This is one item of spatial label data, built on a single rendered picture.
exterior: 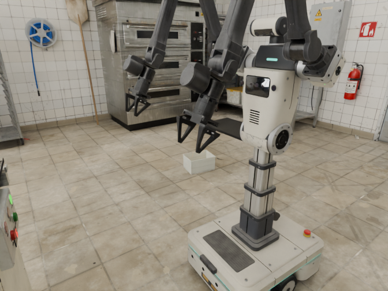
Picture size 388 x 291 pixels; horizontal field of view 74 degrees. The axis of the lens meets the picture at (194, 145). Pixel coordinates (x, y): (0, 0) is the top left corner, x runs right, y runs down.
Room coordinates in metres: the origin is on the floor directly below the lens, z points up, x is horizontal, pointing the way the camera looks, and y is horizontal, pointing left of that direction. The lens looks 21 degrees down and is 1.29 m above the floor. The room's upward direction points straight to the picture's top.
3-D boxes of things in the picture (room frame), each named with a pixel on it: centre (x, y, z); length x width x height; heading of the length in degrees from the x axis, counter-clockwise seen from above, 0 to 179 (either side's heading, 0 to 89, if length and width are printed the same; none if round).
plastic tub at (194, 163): (2.60, -0.06, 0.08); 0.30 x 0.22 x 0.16; 116
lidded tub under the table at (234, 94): (5.14, -0.92, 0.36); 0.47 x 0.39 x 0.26; 124
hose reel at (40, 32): (4.13, 2.25, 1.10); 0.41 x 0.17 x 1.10; 126
